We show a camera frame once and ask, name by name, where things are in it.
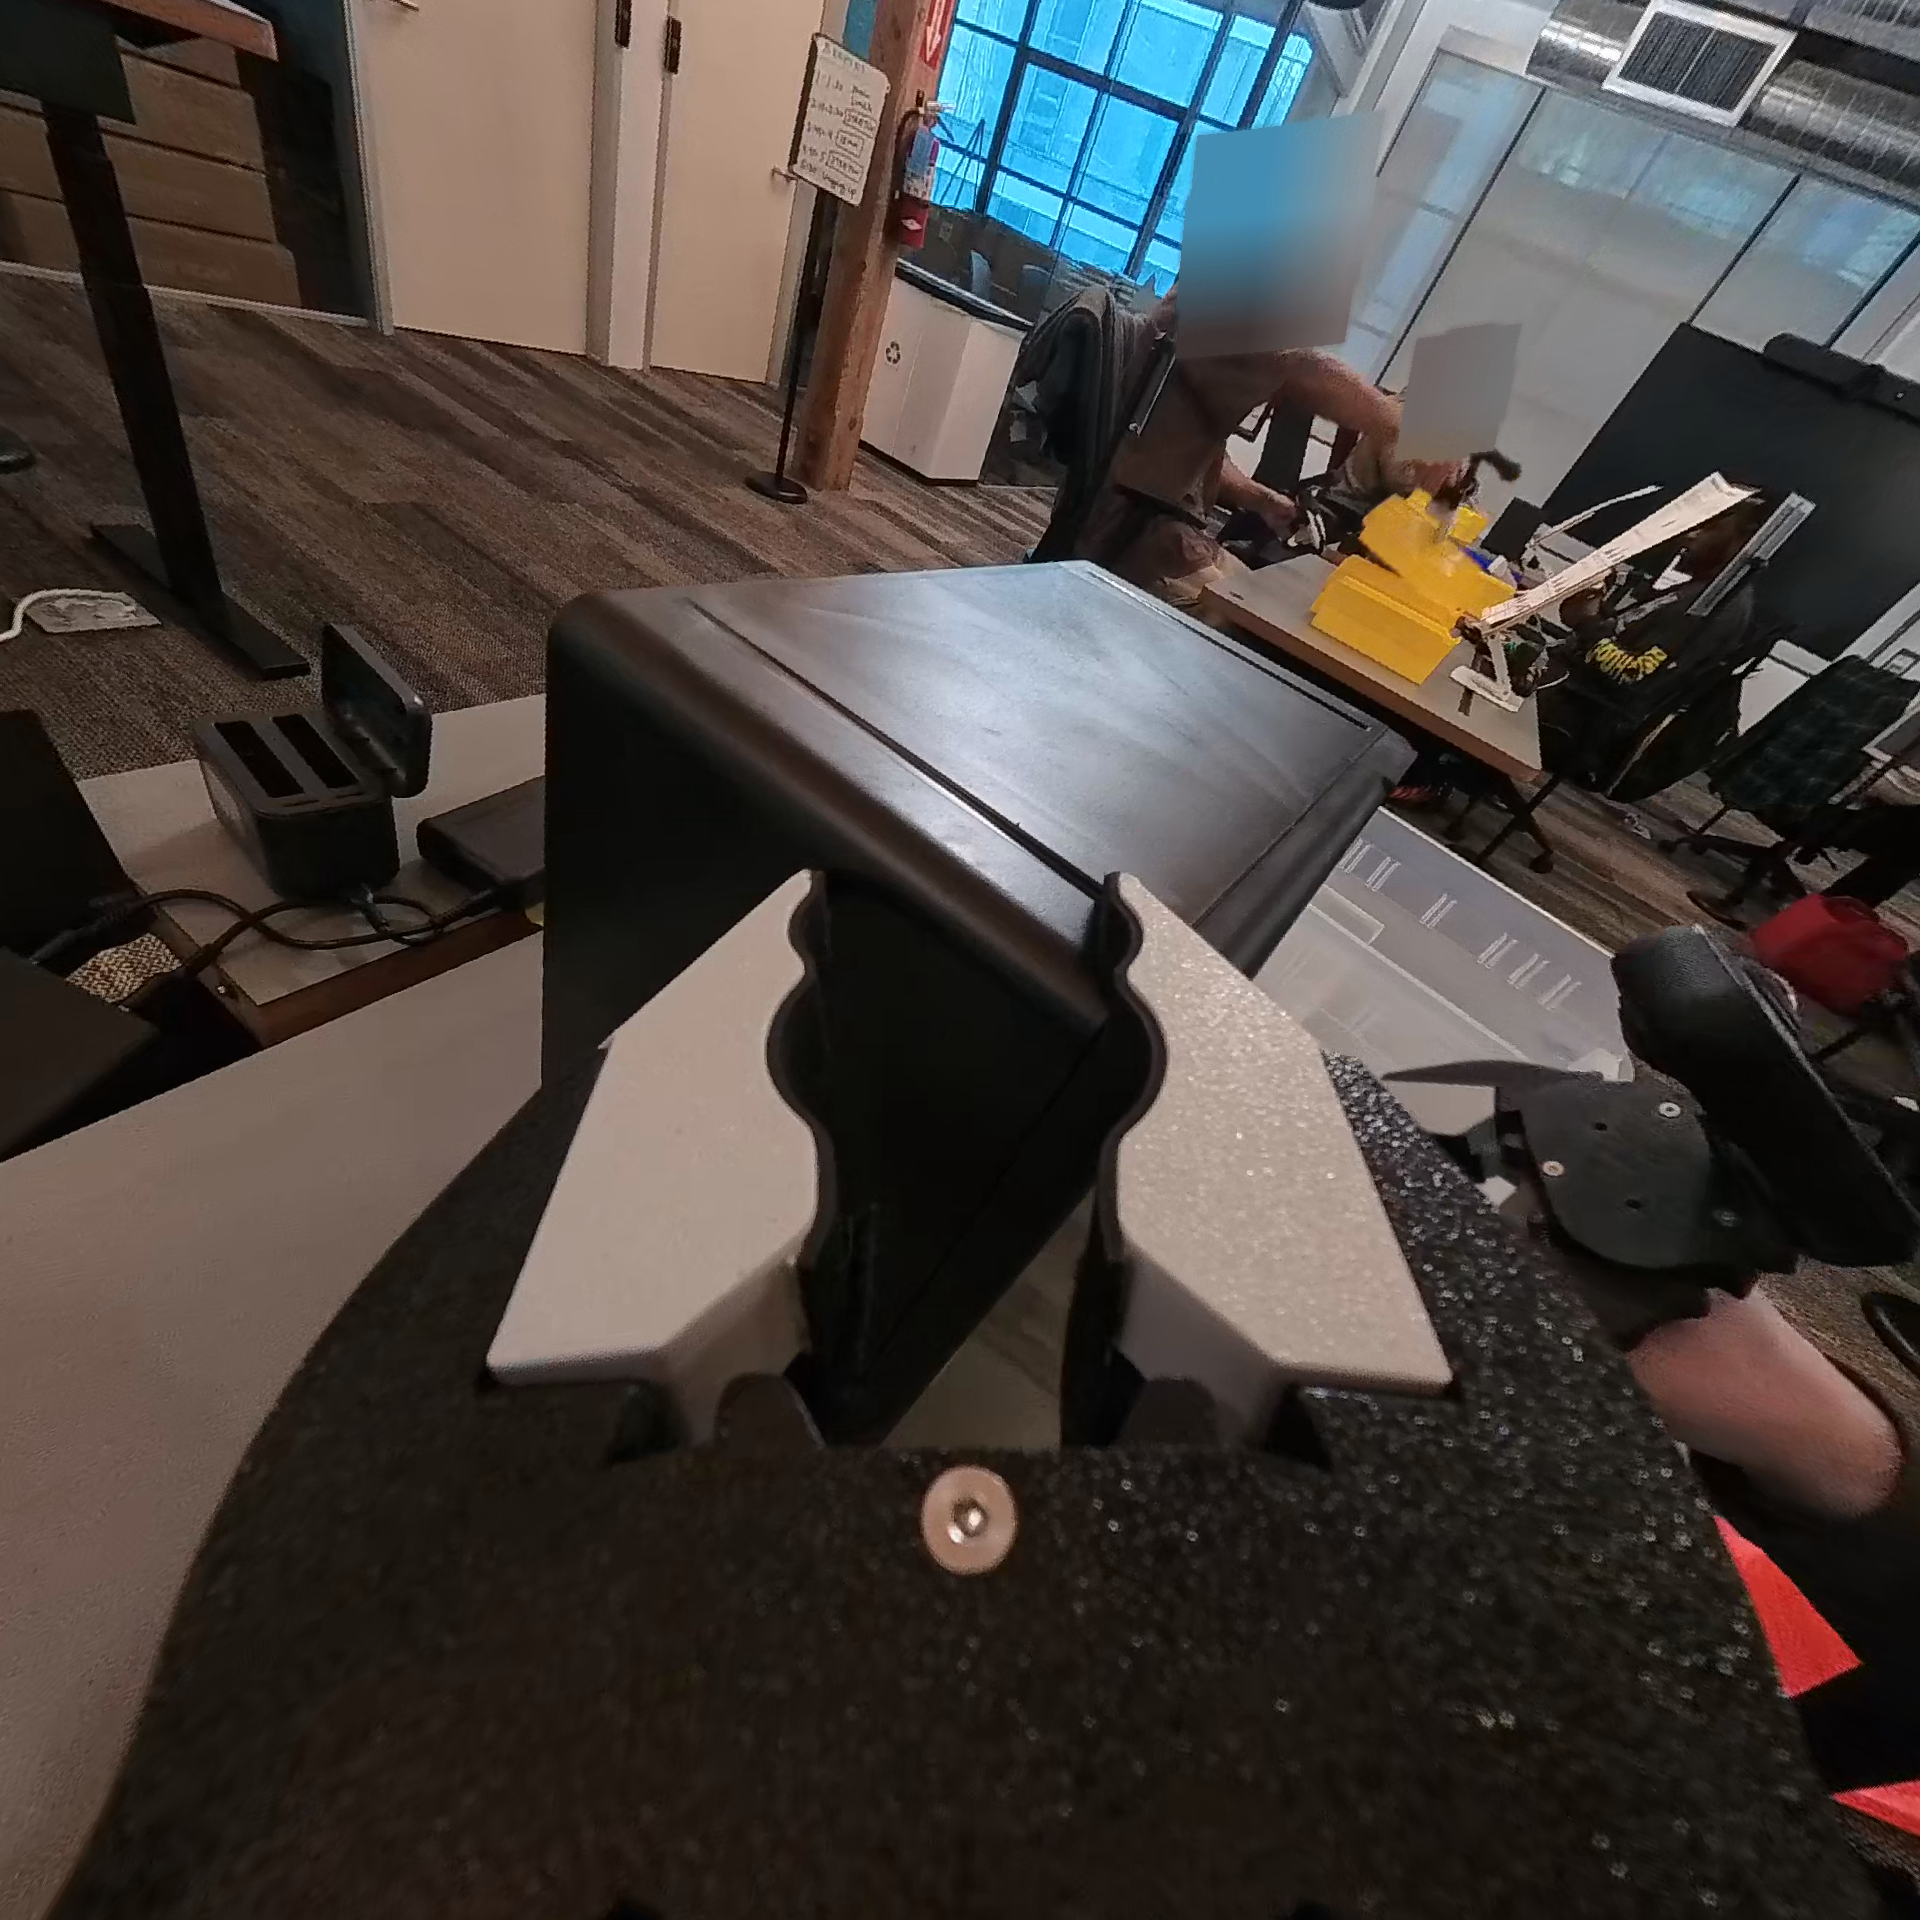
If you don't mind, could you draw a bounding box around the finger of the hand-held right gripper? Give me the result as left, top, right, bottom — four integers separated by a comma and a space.
1381, 1055, 1565, 1100
1424, 1118, 1532, 1208

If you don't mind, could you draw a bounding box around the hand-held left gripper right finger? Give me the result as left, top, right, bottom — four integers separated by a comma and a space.
1084, 871, 1453, 1440

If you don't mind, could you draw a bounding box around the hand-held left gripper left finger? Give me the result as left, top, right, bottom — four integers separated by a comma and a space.
484, 867, 841, 1440

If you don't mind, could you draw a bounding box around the large clear plastic bin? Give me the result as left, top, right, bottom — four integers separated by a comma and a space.
1258, 808, 1636, 1143

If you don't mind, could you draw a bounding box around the black drawer cabinet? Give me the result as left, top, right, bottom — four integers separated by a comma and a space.
539, 560, 1416, 1445

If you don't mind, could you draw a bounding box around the red bin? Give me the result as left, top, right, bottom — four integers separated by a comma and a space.
1747, 896, 1913, 1016

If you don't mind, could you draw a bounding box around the black power bank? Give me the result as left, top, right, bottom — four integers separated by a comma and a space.
417, 780, 548, 915

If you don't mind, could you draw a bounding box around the grey top desk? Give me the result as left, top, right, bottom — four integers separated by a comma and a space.
1198, 558, 1555, 873

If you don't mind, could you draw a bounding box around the dark plaid office chair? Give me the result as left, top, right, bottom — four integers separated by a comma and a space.
1672, 656, 1920, 917

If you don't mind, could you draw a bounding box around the black object with red trim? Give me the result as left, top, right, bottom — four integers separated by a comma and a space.
1709, 1516, 1920, 1823

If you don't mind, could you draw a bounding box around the stack of yellow bins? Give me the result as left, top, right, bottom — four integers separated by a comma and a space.
1310, 491, 1508, 683

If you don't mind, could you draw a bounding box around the black battery charger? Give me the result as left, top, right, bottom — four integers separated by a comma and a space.
193, 622, 434, 902

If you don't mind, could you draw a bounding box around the slanted white board stand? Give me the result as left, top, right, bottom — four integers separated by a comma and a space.
1451, 478, 1772, 705

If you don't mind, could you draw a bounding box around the black flat box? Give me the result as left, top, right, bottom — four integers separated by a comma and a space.
0, 948, 161, 1164

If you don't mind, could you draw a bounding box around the black monitor screen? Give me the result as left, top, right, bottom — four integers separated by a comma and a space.
1545, 321, 1920, 663

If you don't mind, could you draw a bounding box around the black flat panel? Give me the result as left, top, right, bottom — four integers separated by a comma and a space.
0, 708, 138, 953

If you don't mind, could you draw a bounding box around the office chair with grey jacket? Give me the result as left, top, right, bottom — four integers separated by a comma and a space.
1008, 286, 1172, 560

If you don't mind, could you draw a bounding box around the white recycling bin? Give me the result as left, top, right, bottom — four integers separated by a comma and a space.
862, 269, 1033, 484

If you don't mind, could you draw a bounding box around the wooden pillar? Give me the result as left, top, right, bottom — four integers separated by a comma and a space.
790, 0, 934, 494

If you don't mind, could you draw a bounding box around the wooden edged desk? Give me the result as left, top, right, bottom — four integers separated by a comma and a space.
0, 0, 313, 681

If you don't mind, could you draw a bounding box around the white door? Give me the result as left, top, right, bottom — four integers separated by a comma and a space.
645, 0, 828, 380
358, 0, 600, 359

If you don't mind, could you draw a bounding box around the ceiling air vent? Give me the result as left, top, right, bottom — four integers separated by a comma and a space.
1603, 0, 1796, 125

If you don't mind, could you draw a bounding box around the red fire extinguisher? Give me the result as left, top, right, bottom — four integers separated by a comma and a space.
888, 96, 952, 249

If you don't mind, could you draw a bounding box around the whiteboard sign stand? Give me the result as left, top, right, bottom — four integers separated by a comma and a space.
745, 31, 889, 505

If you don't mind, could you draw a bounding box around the stack of cardboard boxes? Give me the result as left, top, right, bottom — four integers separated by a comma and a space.
0, 53, 302, 308

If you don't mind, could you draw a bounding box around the black cable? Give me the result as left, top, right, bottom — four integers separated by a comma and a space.
89, 885, 536, 958

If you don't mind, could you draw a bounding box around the silver ceiling duct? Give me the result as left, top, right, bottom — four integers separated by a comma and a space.
1523, 0, 1920, 153

